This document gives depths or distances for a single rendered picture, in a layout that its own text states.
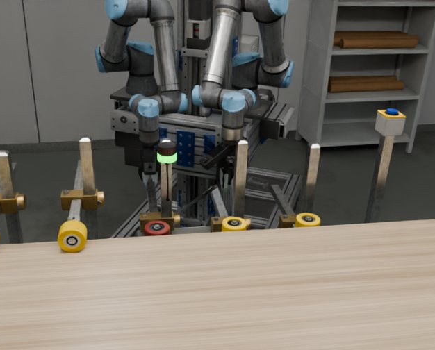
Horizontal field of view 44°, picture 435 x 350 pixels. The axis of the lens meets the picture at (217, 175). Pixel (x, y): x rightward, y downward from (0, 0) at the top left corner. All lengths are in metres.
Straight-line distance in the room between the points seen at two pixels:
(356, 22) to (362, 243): 3.24
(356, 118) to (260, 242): 3.48
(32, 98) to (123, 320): 3.24
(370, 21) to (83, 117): 2.51
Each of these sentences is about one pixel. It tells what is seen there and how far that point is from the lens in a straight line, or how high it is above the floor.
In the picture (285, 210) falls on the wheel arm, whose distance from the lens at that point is 2.01.
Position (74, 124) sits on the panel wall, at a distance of 4.50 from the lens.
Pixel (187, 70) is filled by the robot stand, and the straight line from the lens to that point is 2.50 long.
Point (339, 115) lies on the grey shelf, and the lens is 4.96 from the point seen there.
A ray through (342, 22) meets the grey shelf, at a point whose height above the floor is 1.03.
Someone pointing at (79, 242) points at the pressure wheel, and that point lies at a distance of 1.61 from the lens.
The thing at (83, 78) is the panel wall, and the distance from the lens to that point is 4.38.
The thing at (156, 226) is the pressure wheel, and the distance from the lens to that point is 1.70.
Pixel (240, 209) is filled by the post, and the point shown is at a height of 0.89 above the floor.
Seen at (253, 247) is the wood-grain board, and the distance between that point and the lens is 1.63.
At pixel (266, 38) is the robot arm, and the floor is 1.38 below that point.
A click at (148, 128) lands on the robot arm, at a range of 1.98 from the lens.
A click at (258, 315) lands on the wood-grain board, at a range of 1.39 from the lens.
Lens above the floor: 1.80
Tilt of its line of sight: 26 degrees down
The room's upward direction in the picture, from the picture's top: 2 degrees clockwise
